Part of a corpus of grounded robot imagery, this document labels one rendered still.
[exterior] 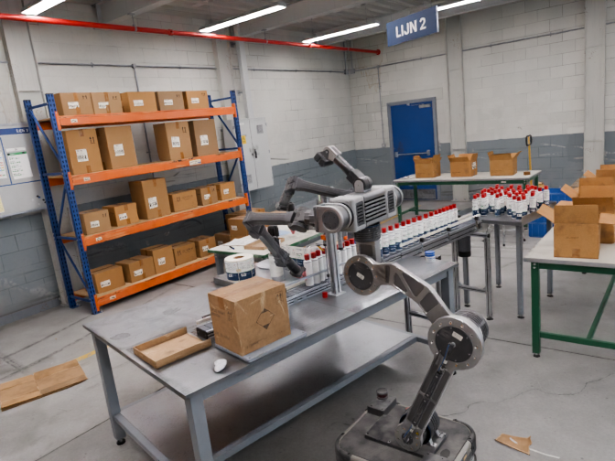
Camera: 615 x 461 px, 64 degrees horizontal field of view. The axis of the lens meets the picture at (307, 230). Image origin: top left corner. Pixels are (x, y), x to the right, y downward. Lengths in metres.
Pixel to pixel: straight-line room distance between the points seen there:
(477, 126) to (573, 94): 1.74
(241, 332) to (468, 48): 8.89
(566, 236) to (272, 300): 2.19
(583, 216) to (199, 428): 2.73
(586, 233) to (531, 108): 6.58
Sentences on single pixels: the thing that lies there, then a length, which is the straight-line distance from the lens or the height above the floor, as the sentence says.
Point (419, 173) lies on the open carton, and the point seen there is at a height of 0.86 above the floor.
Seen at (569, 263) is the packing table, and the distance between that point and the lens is 3.75.
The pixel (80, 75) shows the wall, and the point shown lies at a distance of 7.20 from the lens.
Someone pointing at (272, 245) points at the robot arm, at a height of 1.23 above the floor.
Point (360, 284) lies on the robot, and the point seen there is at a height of 1.09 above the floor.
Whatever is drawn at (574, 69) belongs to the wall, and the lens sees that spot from 10.02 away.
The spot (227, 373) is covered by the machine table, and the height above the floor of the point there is 0.83.
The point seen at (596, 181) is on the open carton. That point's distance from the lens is 4.90.
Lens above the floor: 1.86
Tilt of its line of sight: 12 degrees down
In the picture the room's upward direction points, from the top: 6 degrees counter-clockwise
